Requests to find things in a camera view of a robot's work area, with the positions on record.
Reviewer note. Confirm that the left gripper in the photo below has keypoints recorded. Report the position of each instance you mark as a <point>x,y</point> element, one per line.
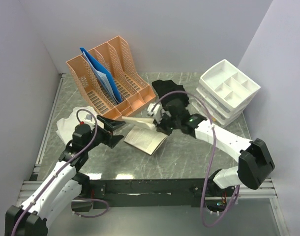
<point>109,125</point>

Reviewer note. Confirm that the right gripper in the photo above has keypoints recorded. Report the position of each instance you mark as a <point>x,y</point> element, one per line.
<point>160,128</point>

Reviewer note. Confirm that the black book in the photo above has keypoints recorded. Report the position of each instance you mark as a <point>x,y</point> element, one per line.
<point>144,135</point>

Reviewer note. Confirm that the black cloth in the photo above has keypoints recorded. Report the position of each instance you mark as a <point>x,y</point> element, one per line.
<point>163,87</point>

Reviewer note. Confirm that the blue document folder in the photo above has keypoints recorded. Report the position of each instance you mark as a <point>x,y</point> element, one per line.
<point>103,76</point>

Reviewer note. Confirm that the white plastic drawer unit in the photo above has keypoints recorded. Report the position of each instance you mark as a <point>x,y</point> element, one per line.
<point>226,91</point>

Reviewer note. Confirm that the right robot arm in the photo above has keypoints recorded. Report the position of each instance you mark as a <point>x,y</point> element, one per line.
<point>254,160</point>

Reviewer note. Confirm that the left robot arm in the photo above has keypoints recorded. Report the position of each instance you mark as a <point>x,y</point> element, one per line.
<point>65,182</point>

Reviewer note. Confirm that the peach plastic file organizer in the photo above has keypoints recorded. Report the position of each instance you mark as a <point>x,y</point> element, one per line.
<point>116,57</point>

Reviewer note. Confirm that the white cloth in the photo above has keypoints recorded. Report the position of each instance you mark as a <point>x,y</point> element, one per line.
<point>66,126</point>

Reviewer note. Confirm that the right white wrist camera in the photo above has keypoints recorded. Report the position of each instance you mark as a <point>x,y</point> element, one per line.
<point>156,112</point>

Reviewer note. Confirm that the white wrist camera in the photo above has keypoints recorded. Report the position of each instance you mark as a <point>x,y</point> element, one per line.
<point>156,112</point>
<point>89,120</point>

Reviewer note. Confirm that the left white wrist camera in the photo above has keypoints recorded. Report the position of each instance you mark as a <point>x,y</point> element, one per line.
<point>89,120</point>

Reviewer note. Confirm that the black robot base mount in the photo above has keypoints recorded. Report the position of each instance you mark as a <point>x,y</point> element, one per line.
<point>139,192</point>

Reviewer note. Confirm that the aluminium rail frame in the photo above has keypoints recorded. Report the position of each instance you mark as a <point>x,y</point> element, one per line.
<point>216,192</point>

